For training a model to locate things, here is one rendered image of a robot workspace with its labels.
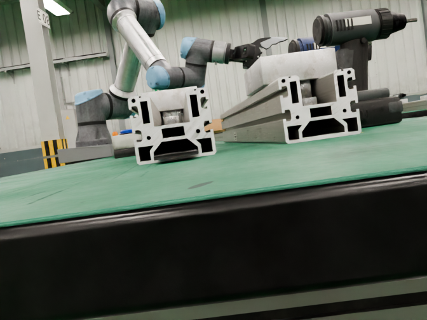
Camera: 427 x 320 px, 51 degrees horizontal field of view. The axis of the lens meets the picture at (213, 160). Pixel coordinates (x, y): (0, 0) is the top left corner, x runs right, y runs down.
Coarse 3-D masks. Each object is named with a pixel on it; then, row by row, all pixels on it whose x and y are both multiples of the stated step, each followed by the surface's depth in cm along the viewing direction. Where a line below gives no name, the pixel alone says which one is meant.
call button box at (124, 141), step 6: (114, 138) 119; (120, 138) 119; (126, 138) 119; (132, 138) 119; (138, 138) 119; (114, 144) 119; (120, 144) 119; (126, 144) 119; (132, 144) 119; (114, 150) 119; (120, 150) 119; (126, 150) 119; (132, 150) 119; (114, 156) 119; (120, 156) 119; (126, 156) 119
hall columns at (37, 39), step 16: (32, 0) 711; (32, 16) 712; (32, 32) 714; (48, 32) 740; (32, 48) 715; (48, 48) 741; (32, 64) 717; (48, 64) 742; (32, 80) 718; (48, 80) 717; (48, 96) 719; (48, 112) 720; (48, 128) 722; (48, 144) 721; (64, 144) 736; (48, 160) 723
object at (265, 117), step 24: (336, 72) 57; (264, 96) 66; (288, 96) 57; (312, 96) 67; (336, 96) 58; (240, 120) 95; (264, 120) 75; (288, 120) 58; (312, 120) 57; (336, 120) 58
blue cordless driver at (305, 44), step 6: (294, 42) 102; (300, 42) 102; (306, 42) 101; (312, 42) 101; (288, 48) 105; (294, 48) 101; (300, 48) 101; (306, 48) 101; (312, 48) 101; (318, 48) 101; (324, 48) 102; (336, 48) 102
